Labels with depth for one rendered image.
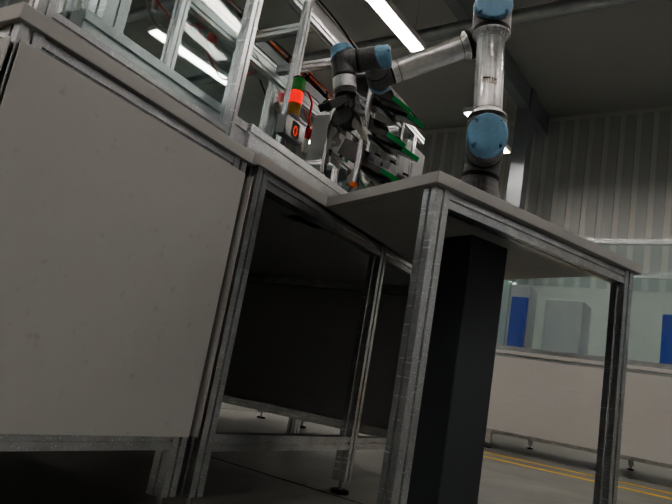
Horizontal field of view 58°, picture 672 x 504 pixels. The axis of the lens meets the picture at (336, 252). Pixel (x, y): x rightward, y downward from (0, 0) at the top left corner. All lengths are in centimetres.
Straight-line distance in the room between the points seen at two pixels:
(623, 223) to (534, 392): 548
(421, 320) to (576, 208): 978
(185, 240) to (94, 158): 28
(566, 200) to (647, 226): 135
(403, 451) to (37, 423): 72
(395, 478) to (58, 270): 79
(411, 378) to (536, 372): 455
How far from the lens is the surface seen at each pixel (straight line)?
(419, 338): 139
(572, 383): 582
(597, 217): 1100
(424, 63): 214
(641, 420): 570
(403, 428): 138
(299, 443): 183
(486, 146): 183
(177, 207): 136
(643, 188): 1102
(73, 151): 120
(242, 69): 159
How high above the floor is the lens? 35
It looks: 12 degrees up
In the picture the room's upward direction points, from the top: 10 degrees clockwise
